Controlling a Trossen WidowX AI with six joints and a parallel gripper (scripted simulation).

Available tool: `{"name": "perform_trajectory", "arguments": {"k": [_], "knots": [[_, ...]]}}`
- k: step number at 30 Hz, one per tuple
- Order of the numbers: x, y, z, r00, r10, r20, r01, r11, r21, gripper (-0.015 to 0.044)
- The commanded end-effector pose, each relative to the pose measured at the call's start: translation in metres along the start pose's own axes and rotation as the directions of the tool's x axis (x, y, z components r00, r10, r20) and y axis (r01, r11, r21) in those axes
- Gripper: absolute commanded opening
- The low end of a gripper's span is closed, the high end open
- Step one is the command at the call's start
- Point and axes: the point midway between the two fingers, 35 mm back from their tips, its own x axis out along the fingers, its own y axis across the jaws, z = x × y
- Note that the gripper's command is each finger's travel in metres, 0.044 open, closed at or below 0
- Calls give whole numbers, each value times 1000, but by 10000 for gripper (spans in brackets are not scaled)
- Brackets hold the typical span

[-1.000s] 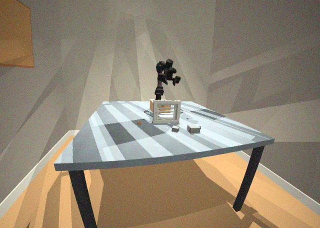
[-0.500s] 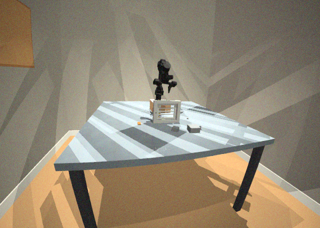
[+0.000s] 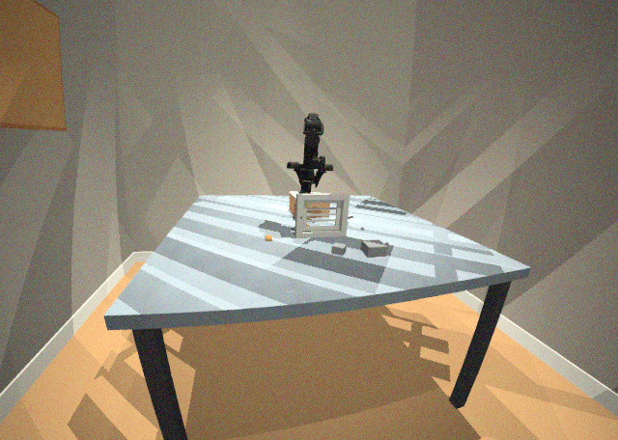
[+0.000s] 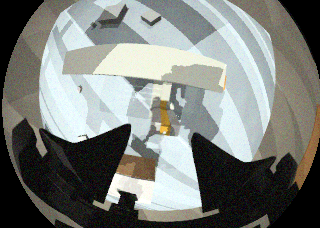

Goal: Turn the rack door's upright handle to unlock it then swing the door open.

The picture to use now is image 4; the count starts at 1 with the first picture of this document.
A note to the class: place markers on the small white square block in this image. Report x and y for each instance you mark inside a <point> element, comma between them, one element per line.
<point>151,17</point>

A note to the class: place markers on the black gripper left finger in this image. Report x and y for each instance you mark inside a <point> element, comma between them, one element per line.
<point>93,161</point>

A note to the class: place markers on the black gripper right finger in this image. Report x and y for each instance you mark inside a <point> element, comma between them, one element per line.
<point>220,174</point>

